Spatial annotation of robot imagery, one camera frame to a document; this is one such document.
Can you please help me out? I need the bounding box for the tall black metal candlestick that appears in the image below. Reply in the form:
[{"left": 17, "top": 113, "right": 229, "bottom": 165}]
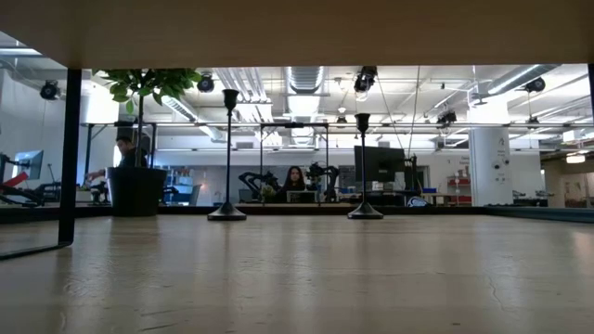
[{"left": 207, "top": 88, "right": 248, "bottom": 222}]

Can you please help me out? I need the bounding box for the person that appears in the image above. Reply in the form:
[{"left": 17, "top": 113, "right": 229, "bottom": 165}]
[
  {"left": 85, "top": 135, "right": 150, "bottom": 186},
  {"left": 273, "top": 165, "right": 310, "bottom": 204}
]

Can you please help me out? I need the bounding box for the large dark computer monitor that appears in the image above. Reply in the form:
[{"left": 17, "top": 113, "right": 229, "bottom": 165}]
[{"left": 354, "top": 145, "right": 407, "bottom": 183}]

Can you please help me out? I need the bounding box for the raised wooden shelf board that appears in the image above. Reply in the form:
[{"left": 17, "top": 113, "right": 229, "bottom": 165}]
[{"left": 0, "top": 0, "right": 594, "bottom": 71}]

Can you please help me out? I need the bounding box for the green leafy plant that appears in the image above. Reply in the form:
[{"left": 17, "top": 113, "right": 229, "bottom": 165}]
[{"left": 92, "top": 68, "right": 203, "bottom": 169}]

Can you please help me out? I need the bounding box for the white round column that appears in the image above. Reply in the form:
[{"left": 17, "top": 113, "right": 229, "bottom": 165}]
[{"left": 468, "top": 127, "right": 514, "bottom": 208}]

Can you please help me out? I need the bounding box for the small computer monitor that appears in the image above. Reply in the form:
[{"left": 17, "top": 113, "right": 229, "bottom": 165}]
[{"left": 11, "top": 149, "right": 45, "bottom": 182}]

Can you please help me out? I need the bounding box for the black metal background frame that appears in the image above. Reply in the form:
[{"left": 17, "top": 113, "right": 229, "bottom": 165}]
[{"left": 258, "top": 122, "right": 330, "bottom": 205}]

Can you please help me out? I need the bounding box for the black metal table frame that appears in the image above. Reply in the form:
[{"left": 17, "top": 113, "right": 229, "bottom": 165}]
[{"left": 0, "top": 203, "right": 594, "bottom": 225}]

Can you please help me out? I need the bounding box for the silver ribbed ceiling duct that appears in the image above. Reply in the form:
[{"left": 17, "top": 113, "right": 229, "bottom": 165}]
[{"left": 285, "top": 66, "right": 326, "bottom": 96}]

